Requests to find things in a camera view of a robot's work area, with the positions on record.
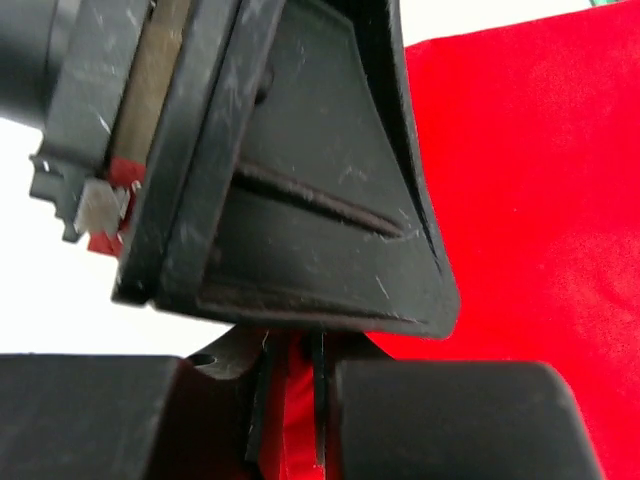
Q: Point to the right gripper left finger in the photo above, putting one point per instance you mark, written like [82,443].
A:
[135,416]

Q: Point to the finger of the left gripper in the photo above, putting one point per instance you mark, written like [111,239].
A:
[284,185]

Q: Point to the red trousers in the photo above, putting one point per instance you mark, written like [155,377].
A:
[530,140]

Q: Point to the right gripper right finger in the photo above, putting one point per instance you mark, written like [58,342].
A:
[381,418]

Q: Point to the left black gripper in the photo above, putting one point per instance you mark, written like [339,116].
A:
[92,77]

